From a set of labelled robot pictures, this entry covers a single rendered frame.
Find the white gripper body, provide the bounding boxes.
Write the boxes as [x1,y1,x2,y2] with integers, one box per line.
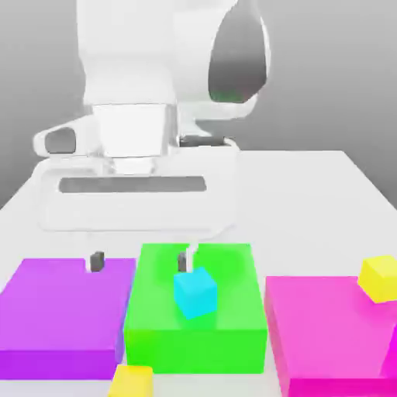
[36,144,241,240]

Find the small cyan cube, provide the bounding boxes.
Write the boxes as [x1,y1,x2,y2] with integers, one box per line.
[172,266,219,321]

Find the small yellow cube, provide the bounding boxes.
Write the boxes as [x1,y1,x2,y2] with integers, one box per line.
[357,254,397,305]
[107,364,155,397]

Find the small magenta cube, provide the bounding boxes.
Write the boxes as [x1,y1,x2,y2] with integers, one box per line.
[380,326,397,380]

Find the large purple box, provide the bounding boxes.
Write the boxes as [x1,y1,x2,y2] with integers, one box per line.
[0,257,138,381]

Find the large green box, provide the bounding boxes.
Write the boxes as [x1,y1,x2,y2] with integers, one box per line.
[123,242,269,375]

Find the large pink box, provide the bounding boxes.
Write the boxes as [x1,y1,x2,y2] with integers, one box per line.
[264,274,397,397]

